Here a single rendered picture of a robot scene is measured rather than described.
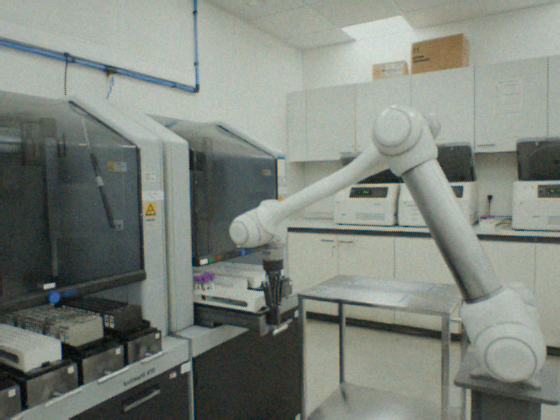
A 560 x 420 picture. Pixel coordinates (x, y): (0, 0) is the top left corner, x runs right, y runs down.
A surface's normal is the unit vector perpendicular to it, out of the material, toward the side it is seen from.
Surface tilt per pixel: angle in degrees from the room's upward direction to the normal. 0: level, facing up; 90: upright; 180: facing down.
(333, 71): 90
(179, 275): 90
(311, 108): 90
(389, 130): 85
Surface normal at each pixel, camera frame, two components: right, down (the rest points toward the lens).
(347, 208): -0.55, 0.05
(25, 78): 0.85, 0.01
